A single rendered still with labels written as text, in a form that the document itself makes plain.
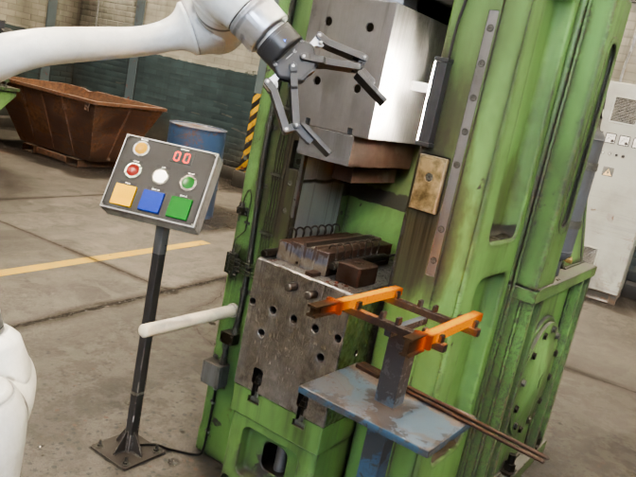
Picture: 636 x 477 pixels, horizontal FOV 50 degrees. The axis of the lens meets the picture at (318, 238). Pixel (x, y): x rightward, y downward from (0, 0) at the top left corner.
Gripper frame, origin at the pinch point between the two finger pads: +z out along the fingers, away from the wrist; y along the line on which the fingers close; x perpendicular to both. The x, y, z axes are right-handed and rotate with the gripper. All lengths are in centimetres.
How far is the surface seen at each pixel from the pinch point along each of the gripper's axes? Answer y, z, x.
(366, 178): -27, 14, -106
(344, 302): 14, 30, -56
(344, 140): -25, 0, -88
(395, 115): -43, 5, -89
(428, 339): 9, 47, -39
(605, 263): -263, 256, -500
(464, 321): -5, 56, -56
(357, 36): -47, -20, -80
